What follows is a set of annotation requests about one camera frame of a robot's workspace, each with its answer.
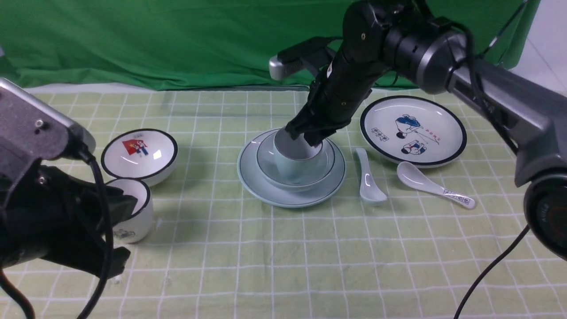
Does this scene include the white plate with black rim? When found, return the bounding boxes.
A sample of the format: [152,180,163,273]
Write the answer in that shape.
[360,95,468,169]

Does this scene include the pale blue bowl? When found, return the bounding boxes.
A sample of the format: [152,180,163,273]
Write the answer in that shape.
[256,130,335,192]

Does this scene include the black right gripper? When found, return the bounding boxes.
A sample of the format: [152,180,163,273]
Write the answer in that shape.
[285,44,381,147]

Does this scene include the green checked tablecloth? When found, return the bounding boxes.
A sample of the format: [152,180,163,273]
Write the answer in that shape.
[0,88,567,319]

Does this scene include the pale blue plate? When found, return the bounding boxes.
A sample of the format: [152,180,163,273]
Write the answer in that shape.
[236,129,347,209]

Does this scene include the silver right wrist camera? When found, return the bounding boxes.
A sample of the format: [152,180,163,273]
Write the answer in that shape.
[268,36,342,81]

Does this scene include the pale blue cup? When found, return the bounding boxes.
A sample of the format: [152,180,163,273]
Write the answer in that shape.
[272,128,323,182]

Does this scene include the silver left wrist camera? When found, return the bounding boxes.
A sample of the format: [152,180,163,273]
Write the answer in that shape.
[0,78,97,183]

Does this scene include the white bowl with black rim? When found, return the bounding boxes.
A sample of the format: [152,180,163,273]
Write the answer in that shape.
[101,128,179,187]

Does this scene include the white spoon with print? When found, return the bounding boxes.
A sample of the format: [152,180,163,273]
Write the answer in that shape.
[396,162,476,210]

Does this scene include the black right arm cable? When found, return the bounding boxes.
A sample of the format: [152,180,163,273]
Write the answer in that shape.
[453,225,531,319]

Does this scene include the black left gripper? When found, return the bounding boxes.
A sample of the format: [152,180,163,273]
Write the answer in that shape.
[1,166,138,277]

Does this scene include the green backdrop cloth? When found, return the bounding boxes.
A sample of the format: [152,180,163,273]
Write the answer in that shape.
[0,0,542,91]

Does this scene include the white cup with bicycle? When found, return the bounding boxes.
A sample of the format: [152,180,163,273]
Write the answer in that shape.
[106,179,154,244]

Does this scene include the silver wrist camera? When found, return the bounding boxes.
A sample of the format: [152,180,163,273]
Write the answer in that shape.
[0,78,97,183]
[268,36,342,81]

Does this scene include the black left camera cable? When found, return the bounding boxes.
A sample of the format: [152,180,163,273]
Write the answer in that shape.
[0,146,114,319]

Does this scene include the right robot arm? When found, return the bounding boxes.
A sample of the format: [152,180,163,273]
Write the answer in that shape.
[270,0,566,259]

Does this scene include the pale blue spoon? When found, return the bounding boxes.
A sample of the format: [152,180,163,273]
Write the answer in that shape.
[355,148,388,206]

